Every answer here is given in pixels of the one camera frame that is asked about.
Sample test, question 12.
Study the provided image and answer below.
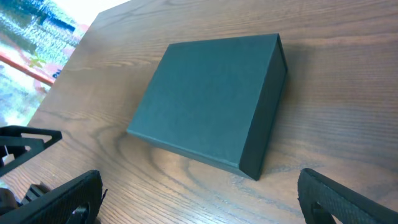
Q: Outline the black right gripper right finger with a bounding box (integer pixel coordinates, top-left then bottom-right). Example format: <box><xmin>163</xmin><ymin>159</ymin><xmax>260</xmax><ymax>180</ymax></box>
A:
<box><xmin>298</xmin><ymin>168</ymin><xmax>397</xmax><ymax>223</ymax></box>

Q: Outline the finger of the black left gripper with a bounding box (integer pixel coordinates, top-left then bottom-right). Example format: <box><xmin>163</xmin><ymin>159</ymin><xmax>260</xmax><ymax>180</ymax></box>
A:
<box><xmin>1</xmin><ymin>125</ymin><xmax>62</xmax><ymax>176</ymax></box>

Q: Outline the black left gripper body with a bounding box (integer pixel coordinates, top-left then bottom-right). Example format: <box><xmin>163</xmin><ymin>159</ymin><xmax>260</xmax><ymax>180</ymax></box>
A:
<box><xmin>1</xmin><ymin>180</ymin><xmax>51</xmax><ymax>215</ymax></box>

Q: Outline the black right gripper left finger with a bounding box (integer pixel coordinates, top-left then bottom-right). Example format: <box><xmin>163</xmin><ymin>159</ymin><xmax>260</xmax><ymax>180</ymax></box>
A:
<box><xmin>1</xmin><ymin>170</ymin><xmax>103</xmax><ymax>224</ymax></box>

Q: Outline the black box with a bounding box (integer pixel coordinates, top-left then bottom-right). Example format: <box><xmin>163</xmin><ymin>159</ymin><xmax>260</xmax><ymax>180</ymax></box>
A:
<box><xmin>127</xmin><ymin>34</ymin><xmax>288</xmax><ymax>180</ymax></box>

